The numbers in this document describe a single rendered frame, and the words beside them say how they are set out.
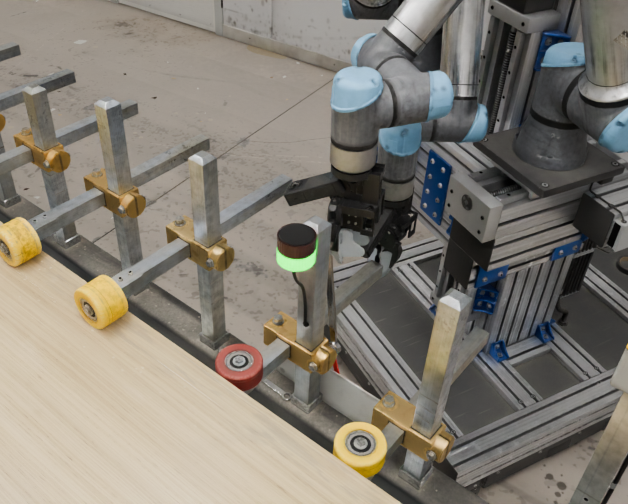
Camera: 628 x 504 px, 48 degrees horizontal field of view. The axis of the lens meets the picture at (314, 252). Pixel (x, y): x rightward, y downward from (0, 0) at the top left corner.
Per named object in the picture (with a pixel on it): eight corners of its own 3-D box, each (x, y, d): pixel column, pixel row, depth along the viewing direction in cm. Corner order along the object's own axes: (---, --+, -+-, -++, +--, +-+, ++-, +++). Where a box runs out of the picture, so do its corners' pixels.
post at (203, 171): (215, 339, 152) (202, 146, 122) (226, 347, 151) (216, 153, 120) (203, 348, 150) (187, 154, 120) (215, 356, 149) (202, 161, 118)
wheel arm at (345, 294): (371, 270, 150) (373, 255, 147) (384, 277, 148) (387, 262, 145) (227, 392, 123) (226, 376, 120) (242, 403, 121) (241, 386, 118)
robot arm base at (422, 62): (424, 43, 190) (429, 7, 184) (457, 66, 180) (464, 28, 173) (376, 52, 184) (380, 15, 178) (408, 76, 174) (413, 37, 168)
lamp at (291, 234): (292, 316, 123) (295, 217, 110) (317, 332, 121) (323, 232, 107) (270, 335, 120) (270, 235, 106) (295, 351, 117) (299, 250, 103)
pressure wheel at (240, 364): (239, 378, 129) (238, 333, 121) (272, 400, 125) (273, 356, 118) (208, 404, 124) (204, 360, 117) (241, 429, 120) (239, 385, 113)
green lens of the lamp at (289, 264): (293, 241, 113) (294, 230, 111) (323, 257, 110) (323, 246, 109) (268, 259, 109) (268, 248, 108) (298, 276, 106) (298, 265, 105)
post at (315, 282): (304, 404, 142) (314, 210, 111) (318, 413, 140) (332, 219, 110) (293, 415, 140) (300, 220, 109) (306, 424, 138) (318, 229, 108)
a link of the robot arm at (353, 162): (324, 147, 110) (338, 123, 116) (323, 172, 113) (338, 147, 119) (370, 155, 108) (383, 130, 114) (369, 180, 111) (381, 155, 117)
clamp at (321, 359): (280, 329, 135) (280, 310, 132) (336, 364, 129) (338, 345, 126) (260, 345, 132) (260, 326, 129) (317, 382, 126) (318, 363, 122)
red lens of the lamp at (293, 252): (294, 229, 111) (294, 218, 110) (323, 245, 108) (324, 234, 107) (268, 247, 108) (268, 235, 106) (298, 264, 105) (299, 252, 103)
